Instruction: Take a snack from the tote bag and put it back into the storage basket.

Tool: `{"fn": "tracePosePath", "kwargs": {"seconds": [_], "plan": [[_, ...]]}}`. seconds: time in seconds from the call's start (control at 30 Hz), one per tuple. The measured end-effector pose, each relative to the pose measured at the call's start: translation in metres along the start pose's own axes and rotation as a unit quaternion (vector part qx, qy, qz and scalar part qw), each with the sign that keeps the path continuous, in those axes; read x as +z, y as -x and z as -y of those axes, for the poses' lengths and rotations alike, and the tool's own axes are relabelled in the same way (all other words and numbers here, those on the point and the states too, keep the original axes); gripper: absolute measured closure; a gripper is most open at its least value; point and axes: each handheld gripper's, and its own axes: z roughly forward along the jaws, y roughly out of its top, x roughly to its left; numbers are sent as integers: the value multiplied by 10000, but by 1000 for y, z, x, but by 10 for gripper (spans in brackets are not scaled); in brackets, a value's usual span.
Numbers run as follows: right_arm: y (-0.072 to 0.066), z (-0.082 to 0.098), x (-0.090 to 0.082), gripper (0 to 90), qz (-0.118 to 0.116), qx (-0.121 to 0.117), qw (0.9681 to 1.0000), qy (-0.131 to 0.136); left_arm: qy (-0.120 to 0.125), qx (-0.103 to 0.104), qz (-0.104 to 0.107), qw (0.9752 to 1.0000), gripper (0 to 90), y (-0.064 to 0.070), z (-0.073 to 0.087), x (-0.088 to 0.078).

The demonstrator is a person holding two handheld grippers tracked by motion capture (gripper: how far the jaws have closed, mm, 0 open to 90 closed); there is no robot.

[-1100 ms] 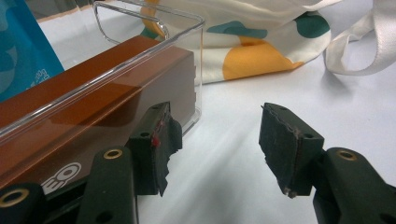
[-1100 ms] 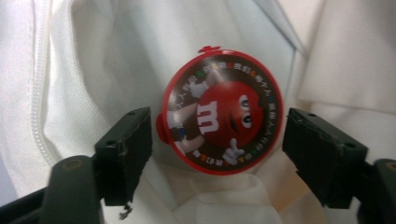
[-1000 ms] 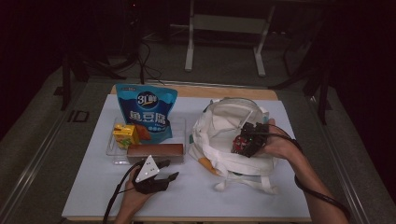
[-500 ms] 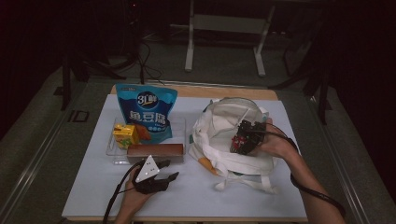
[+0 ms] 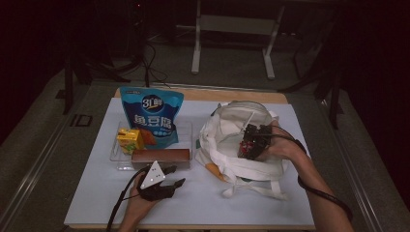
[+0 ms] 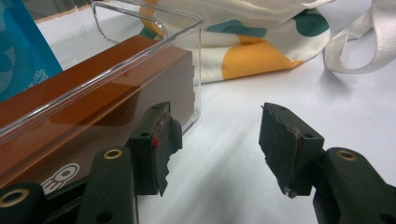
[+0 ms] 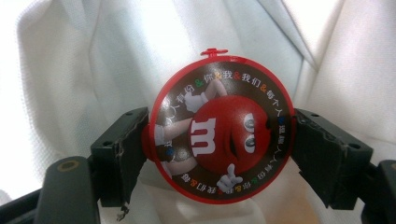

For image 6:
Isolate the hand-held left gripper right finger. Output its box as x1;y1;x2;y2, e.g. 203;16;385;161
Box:
258;102;396;224

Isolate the white patterned tote bag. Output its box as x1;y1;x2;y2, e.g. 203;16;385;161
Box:
138;0;396;85

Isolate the long brown box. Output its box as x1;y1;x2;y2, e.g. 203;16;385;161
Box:
0;35;196;194

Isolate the blue snack packet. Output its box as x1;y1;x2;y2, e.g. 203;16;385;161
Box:
0;0;64;104

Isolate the clear plastic container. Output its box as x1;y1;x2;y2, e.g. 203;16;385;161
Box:
0;0;205;191

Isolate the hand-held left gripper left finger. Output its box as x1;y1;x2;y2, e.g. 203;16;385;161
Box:
76;101;183;224

